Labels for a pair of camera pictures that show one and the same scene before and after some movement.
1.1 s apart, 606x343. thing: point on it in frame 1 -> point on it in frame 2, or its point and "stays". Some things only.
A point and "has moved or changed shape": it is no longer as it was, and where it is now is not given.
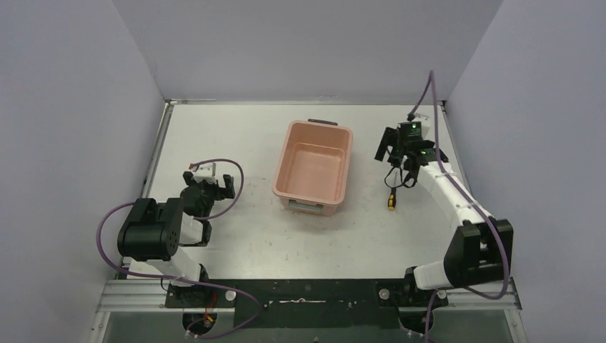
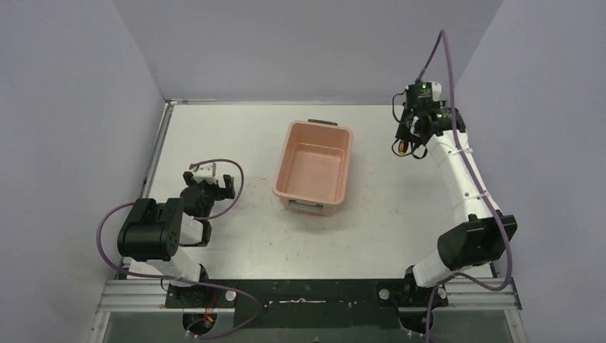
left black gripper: x=208 y=185 stays
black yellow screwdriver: x=392 y=196 has moved or changed shape
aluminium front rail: x=151 y=296 stays
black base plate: x=307 y=304 stays
